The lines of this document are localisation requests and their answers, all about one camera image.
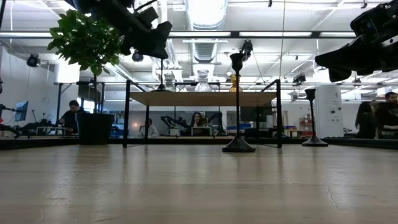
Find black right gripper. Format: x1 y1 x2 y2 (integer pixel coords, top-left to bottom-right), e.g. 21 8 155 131
315 26 398 83

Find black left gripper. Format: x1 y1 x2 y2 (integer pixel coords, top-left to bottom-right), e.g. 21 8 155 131
119 6 173 59

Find pale green glass vase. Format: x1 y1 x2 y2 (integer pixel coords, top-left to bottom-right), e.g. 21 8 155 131
164 73 177 93

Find black candle stick holder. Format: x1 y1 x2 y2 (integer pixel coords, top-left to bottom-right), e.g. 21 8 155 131
301 88 329 147
221 52 257 154
150 58 172 93

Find clear glass vase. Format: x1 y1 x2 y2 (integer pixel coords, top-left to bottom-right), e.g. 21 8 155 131
194 69 213 93

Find amber glass vase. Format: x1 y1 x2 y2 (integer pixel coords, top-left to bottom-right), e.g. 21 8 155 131
229 74 243 93

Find white cylindrical machine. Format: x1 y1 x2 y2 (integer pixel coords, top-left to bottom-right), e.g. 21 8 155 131
313 85 345 139

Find person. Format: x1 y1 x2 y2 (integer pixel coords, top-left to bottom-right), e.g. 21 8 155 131
354 101 377 139
136 118 159 139
58 99 91 135
374 91 398 140
186 111 208 137

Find green leafy plant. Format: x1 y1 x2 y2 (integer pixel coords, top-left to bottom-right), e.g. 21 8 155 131
46 8 126 115

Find black overhead beam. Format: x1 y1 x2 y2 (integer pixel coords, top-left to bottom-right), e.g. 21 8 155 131
0 30 358 39

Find black plant pot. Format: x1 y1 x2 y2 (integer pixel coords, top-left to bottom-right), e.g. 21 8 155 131
76 112 115 146

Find computer monitor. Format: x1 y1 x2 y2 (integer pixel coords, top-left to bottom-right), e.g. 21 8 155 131
14 100 29 123

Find silver ventilation duct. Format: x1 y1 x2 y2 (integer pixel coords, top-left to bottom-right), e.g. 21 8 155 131
185 0 229 63

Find wooden shelf with black frame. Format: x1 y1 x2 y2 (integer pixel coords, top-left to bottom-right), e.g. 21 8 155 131
123 79 283 149

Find black hanging camera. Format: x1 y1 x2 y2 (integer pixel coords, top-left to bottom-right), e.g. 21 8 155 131
239 39 254 62

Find black aluminium table frame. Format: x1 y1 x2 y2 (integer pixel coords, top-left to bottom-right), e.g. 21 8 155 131
0 136 398 151

